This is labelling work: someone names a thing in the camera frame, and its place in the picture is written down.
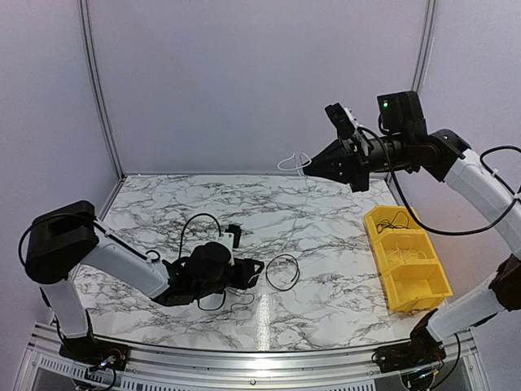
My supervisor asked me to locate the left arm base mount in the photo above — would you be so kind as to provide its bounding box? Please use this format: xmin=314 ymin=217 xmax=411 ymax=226
xmin=56 ymin=321 xmax=130 ymax=371

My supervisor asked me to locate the aluminium frame post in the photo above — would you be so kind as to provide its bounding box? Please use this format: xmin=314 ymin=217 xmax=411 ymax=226
xmin=411 ymin=0 xmax=439 ymax=94
xmin=77 ymin=0 xmax=125 ymax=181

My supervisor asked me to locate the left aluminium frame post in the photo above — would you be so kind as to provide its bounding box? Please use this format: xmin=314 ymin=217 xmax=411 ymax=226
xmin=77 ymin=0 xmax=125 ymax=181

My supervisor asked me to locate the front aluminium rail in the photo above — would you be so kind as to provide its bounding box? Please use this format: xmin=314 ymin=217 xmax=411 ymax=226
xmin=12 ymin=323 xmax=491 ymax=390

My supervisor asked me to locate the red thin cable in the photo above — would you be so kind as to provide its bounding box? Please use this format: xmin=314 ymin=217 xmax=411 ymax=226
xmin=265 ymin=253 xmax=301 ymax=292

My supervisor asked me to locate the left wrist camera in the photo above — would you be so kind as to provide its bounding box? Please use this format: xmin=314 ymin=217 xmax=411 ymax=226
xmin=218 ymin=224 xmax=242 ymax=250

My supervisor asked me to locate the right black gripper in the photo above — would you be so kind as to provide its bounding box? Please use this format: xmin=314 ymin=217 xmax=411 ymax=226
xmin=303 ymin=130 xmax=412 ymax=192

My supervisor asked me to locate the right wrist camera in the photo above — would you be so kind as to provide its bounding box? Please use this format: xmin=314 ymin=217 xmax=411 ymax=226
xmin=325 ymin=103 xmax=360 ymax=140

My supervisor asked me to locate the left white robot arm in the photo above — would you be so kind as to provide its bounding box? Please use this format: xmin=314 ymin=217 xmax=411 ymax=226
xmin=18 ymin=200 xmax=265 ymax=362

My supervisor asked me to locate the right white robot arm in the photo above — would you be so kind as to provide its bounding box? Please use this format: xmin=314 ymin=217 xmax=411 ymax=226
xmin=304 ymin=90 xmax=520 ymax=365

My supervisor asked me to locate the arm black hose cable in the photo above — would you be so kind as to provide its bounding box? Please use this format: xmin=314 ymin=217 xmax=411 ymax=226
xmin=178 ymin=213 xmax=229 ymax=313
xmin=357 ymin=126 xmax=521 ymax=236

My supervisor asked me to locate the right aluminium frame post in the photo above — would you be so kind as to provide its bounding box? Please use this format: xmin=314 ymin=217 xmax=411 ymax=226
xmin=411 ymin=0 xmax=439 ymax=94

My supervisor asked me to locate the right arm black hose cable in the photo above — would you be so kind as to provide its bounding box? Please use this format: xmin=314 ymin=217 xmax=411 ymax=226
xmin=357 ymin=126 xmax=521 ymax=236

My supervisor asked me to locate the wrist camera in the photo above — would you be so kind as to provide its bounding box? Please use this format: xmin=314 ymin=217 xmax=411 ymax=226
xmin=325 ymin=103 xmax=360 ymax=140
xmin=218 ymin=224 xmax=242 ymax=250

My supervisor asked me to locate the yellow three-compartment bin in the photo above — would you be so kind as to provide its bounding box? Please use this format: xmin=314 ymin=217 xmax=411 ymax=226
xmin=364 ymin=205 xmax=453 ymax=313

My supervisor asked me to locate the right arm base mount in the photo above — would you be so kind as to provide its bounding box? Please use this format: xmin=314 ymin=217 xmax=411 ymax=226
xmin=371 ymin=310 xmax=446 ymax=373

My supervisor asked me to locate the left arm black hose cable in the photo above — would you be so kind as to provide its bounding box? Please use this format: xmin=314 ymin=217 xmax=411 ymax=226
xmin=178 ymin=213 xmax=229 ymax=313

